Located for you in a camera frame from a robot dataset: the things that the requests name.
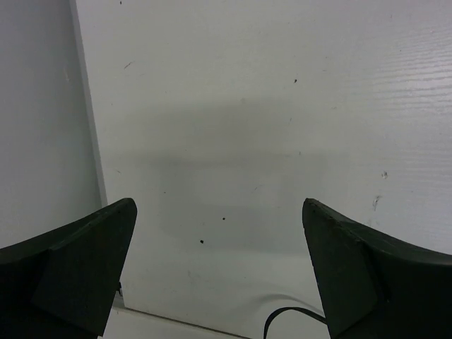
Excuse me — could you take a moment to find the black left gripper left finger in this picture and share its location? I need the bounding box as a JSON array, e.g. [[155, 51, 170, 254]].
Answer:
[[1, 198, 138, 338]]

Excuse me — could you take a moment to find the black cable on table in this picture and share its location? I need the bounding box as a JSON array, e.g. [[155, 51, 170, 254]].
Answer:
[[265, 307, 328, 333]]

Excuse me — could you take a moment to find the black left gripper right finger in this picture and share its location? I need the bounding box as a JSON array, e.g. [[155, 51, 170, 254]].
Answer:
[[302, 198, 451, 338]]

